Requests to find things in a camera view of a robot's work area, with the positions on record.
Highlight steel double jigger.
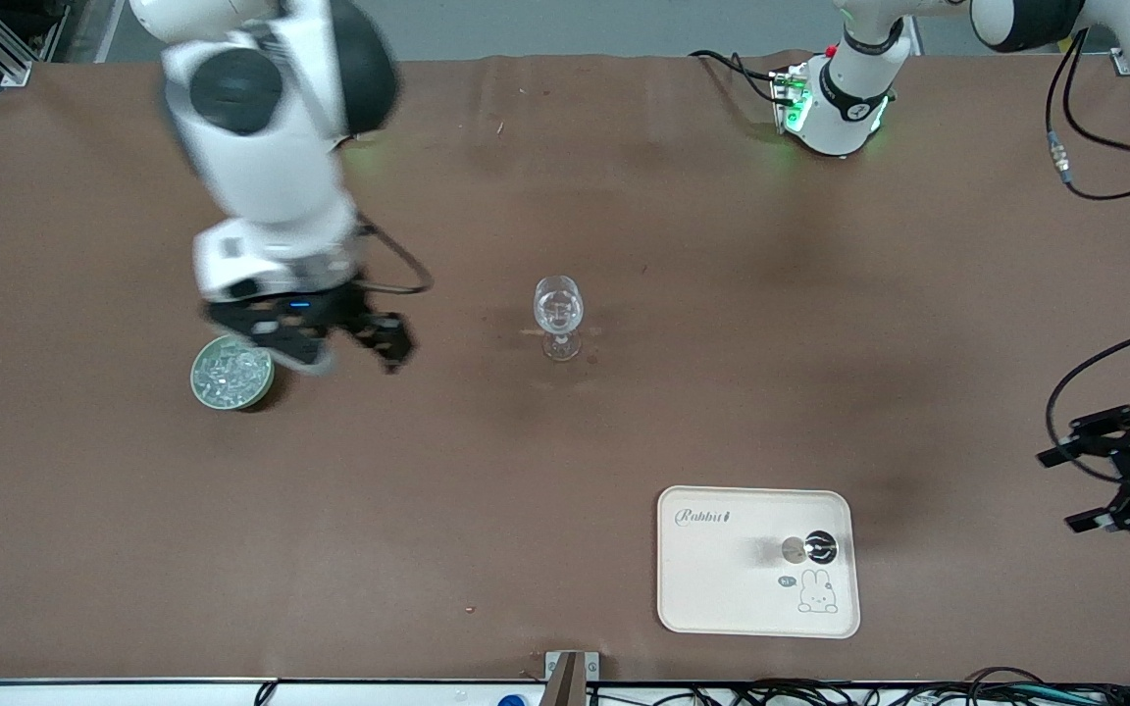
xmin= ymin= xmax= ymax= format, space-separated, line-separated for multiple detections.
xmin=781 ymin=529 xmax=839 ymax=567

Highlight clear ice cubes pile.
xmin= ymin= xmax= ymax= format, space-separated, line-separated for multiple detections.
xmin=197 ymin=339 xmax=268 ymax=403

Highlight clear wine glass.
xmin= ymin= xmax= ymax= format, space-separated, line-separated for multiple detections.
xmin=534 ymin=276 xmax=586 ymax=362

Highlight green round bowl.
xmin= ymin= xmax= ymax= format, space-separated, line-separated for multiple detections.
xmin=190 ymin=333 xmax=277 ymax=411

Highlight cream rabbit print tray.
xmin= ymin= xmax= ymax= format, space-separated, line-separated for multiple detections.
xmin=656 ymin=485 xmax=861 ymax=639

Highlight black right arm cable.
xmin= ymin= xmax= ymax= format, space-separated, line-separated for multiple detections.
xmin=357 ymin=221 xmax=434 ymax=295

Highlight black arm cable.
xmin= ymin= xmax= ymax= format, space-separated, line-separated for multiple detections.
xmin=1044 ymin=27 xmax=1130 ymax=483
xmin=357 ymin=221 xmax=434 ymax=295

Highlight black cable bundle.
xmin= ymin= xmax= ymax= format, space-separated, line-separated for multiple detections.
xmin=590 ymin=667 xmax=1130 ymax=706

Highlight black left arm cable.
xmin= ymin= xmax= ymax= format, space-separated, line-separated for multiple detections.
xmin=1044 ymin=27 xmax=1130 ymax=483

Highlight metal table edge bracket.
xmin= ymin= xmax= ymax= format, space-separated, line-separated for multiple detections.
xmin=544 ymin=650 xmax=600 ymax=706

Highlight white table edge rail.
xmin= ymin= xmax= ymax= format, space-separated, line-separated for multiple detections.
xmin=0 ymin=679 xmax=1130 ymax=706

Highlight black left base cables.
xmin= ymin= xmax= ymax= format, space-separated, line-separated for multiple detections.
xmin=691 ymin=49 xmax=792 ymax=104

